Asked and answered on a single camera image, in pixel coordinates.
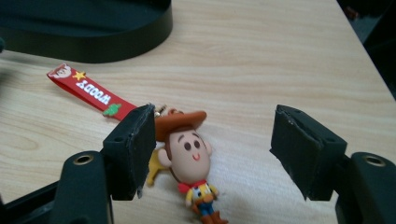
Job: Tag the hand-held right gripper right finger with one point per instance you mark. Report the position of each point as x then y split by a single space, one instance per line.
306 149

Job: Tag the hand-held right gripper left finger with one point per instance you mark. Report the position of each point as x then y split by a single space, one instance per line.
129 155

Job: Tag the black round base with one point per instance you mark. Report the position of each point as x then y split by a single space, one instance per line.
84 28

